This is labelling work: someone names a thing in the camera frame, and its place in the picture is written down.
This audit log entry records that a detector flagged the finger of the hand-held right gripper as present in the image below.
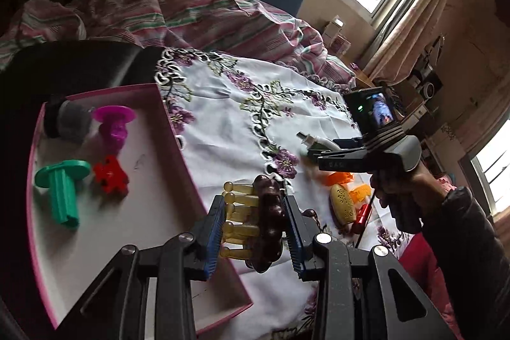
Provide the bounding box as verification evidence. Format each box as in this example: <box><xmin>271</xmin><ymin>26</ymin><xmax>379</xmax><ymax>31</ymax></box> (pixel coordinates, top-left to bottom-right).
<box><xmin>317</xmin><ymin>150</ymin><xmax>373</xmax><ymax>172</ymax></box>
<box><xmin>332</xmin><ymin>138</ymin><xmax>365</xmax><ymax>149</ymax></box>

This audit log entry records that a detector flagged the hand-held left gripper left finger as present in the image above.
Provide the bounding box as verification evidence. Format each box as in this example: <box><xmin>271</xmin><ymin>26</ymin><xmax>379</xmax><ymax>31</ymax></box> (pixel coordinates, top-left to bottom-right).
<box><xmin>56</xmin><ymin>196</ymin><xmax>228</xmax><ymax>340</ymax></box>

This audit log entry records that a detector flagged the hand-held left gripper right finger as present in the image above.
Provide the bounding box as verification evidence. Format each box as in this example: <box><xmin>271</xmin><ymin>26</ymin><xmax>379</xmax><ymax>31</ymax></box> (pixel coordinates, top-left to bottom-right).
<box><xmin>284</xmin><ymin>196</ymin><xmax>459</xmax><ymax>340</ymax></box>

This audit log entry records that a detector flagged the orange holed block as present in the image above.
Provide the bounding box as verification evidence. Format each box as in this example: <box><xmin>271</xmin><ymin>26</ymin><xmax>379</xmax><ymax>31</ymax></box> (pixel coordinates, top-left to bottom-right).
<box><xmin>324</xmin><ymin>171</ymin><xmax>355</xmax><ymax>188</ymax></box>

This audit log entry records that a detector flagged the white bottle with green pad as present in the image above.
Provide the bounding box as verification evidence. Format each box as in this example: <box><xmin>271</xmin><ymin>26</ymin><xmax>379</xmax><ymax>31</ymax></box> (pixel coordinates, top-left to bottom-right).
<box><xmin>296</xmin><ymin>132</ymin><xmax>339</xmax><ymax>159</ymax></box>

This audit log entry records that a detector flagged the small orange plastic piece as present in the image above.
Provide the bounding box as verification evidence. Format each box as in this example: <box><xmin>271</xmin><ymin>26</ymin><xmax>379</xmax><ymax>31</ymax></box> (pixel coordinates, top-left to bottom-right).
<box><xmin>350</xmin><ymin>183</ymin><xmax>374</xmax><ymax>205</ymax></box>

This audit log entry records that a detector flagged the yellow carved oval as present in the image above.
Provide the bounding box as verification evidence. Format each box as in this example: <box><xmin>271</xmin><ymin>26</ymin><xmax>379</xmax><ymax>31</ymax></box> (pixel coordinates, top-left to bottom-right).
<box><xmin>329</xmin><ymin>183</ymin><xmax>358</xmax><ymax>226</ymax></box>

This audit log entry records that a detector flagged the red metallic cylinder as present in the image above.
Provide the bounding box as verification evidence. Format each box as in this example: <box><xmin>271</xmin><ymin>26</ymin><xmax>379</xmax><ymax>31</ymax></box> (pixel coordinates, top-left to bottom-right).
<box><xmin>351</xmin><ymin>204</ymin><xmax>373</xmax><ymax>235</ymax></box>

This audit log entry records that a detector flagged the pink-rimmed white tray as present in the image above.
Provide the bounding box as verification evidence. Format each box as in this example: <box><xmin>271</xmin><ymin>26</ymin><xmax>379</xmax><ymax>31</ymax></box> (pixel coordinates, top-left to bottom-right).
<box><xmin>26</xmin><ymin>83</ymin><xmax>254</xmax><ymax>336</ymax></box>

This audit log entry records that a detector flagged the red plastic block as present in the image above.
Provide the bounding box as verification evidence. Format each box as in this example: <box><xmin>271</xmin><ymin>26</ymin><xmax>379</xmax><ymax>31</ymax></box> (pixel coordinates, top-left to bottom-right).
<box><xmin>93</xmin><ymin>155</ymin><xmax>130</xmax><ymax>195</ymax></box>

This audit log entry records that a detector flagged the magenta plastic spool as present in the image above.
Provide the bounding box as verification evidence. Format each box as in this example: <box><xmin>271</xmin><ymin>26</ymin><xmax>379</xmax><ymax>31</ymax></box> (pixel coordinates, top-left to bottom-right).
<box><xmin>93</xmin><ymin>105</ymin><xmax>137</xmax><ymax>154</ymax></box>

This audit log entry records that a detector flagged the green plastic spool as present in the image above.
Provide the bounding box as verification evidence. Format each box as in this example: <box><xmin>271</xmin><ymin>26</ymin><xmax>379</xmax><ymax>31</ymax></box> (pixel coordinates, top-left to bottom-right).
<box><xmin>34</xmin><ymin>160</ymin><xmax>92</xmax><ymax>230</ymax></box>

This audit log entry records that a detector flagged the black grey cylinder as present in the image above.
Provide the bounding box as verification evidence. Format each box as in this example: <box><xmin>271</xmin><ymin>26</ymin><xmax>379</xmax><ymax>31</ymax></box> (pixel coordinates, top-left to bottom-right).
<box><xmin>43</xmin><ymin>94</ymin><xmax>95</xmax><ymax>143</ymax></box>

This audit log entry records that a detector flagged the person's right forearm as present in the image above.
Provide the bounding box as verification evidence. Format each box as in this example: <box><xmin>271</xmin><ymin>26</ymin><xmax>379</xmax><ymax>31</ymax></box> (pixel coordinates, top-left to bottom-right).
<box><xmin>420</xmin><ymin>186</ymin><xmax>510</xmax><ymax>340</ymax></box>

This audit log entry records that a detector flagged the person's right hand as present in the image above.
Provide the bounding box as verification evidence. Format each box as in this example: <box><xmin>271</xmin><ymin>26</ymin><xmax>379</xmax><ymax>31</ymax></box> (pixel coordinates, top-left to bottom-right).
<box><xmin>370</xmin><ymin>168</ymin><xmax>450</xmax><ymax>221</ymax></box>

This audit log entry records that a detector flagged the wooden nightstand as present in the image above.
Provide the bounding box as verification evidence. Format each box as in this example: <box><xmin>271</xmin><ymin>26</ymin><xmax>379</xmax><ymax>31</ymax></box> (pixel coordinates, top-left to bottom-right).
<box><xmin>351</xmin><ymin>63</ymin><xmax>377</xmax><ymax>90</ymax></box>

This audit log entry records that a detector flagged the black silver radio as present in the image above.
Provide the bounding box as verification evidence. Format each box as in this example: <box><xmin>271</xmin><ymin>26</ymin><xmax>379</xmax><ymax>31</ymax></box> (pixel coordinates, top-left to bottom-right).
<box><xmin>408</xmin><ymin>65</ymin><xmax>444</xmax><ymax>102</ymax></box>

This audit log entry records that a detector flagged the pink carton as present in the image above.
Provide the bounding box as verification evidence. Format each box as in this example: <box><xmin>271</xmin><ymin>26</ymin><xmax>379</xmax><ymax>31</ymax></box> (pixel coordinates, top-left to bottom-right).
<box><xmin>332</xmin><ymin>35</ymin><xmax>351</xmax><ymax>54</ymax></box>

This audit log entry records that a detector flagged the small side window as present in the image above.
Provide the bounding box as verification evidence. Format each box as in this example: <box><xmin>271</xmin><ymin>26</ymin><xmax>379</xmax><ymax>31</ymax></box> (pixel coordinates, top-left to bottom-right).
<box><xmin>462</xmin><ymin>131</ymin><xmax>510</xmax><ymax>221</ymax></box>

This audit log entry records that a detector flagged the floral white tablecloth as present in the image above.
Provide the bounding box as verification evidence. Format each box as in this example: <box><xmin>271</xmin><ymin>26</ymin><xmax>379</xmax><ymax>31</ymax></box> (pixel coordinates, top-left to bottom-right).
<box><xmin>153</xmin><ymin>47</ymin><xmax>423</xmax><ymax>340</ymax></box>

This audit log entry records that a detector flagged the red bed cover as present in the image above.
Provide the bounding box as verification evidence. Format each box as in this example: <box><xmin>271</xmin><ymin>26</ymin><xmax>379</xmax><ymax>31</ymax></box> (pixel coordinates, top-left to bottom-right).
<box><xmin>398</xmin><ymin>232</ymin><xmax>455</xmax><ymax>329</ymax></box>

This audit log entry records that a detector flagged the white carton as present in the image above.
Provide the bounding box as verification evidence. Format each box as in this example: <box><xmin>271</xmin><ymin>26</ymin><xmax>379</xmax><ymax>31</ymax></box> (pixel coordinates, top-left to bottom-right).
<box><xmin>323</xmin><ymin>17</ymin><xmax>344</xmax><ymax>42</ymax></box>

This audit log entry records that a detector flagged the beige side curtain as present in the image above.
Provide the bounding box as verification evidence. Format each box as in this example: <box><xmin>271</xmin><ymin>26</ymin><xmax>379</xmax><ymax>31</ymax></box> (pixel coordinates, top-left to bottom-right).
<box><xmin>361</xmin><ymin>0</ymin><xmax>491</xmax><ymax>82</ymax></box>

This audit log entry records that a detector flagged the striped pink blanket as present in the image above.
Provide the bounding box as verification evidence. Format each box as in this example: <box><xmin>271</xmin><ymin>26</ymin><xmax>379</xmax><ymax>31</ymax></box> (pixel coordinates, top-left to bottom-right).
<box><xmin>0</xmin><ymin>0</ymin><xmax>357</xmax><ymax>90</ymax></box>

